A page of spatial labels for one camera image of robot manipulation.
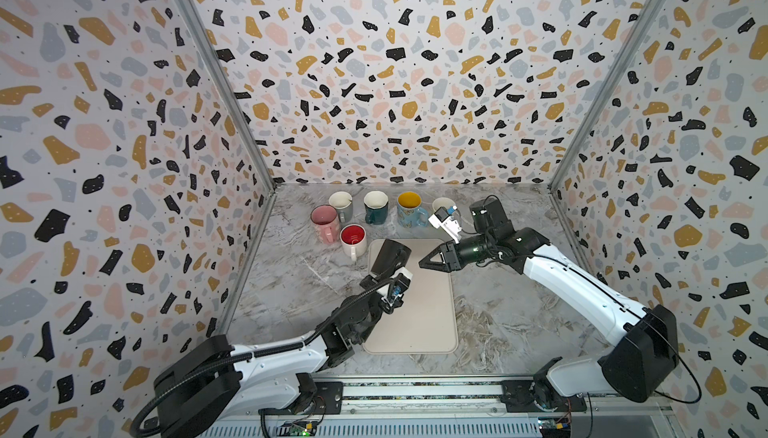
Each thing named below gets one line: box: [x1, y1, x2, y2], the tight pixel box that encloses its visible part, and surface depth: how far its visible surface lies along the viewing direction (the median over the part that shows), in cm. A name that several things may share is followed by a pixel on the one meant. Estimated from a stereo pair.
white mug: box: [340, 223, 367, 261], surface depth 99 cm
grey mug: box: [328, 191, 353, 223], surface depth 106 cm
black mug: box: [371, 238, 412, 275], surface depth 80 cm
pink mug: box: [310, 204, 340, 245], surface depth 99 cm
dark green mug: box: [364, 190, 389, 225], surface depth 106 cm
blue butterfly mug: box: [396, 191, 429, 228], surface depth 105 cm
